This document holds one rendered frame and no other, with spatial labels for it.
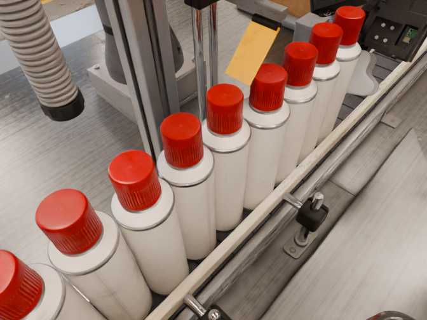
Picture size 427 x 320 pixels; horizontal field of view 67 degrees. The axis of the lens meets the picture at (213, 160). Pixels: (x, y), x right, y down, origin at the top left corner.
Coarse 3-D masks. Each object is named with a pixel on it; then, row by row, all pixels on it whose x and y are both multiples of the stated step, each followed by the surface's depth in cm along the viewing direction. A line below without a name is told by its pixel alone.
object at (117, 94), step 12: (192, 60) 63; (204, 60) 63; (96, 72) 64; (108, 72) 63; (180, 72) 61; (192, 72) 62; (96, 84) 66; (108, 84) 61; (120, 84) 60; (180, 84) 62; (192, 84) 64; (108, 96) 64; (120, 96) 60; (180, 96) 64; (192, 96) 66; (120, 108) 64; (132, 108) 59; (132, 120) 62
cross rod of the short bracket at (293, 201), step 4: (284, 196) 42; (288, 196) 41; (292, 196) 42; (284, 200) 42; (288, 200) 41; (292, 200) 41; (296, 200) 41; (292, 204) 41; (296, 204) 41; (300, 204) 41; (296, 208) 41
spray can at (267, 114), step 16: (272, 64) 30; (256, 80) 29; (272, 80) 29; (256, 96) 30; (272, 96) 30; (256, 112) 32; (272, 112) 31; (288, 112) 32; (256, 128) 32; (272, 128) 32; (256, 144) 34; (272, 144) 33; (256, 160) 35; (272, 160) 36; (256, 176) 38; (272, 176) 38; (256, 192) 40
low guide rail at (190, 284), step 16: (400, 64) 59; (384, 80) 56; (368, 96) 53; (352, 112) 51; (336, 128) 49; (320, 144) 47; (304, 160) 45; (288, 176) 43; (304, 176) 45; (272, 192) 41; (288, 192) 43; (256, 208) 40; (272, 208) 41; (240, 224) 39; (256, 224) 40; (224, 240) 37; (240, 240) 38; (208, 256) 36; (224, 256) 37; (192, 272) 35; (208, 272) 36; (176, 288) 34; (192, 288) 34; (160, 304) 33; (176, 304) 33
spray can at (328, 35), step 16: (320, 32) 34; (336, 32) 34; (320, 48) 35; (336, 48) 35; (320, 64) 36; (336, 64) 37; (320, 80) 36; (336, 80) 38; (320, 96) 38; (320, 112) 40; (320, 128) 44; (304, 144) 45
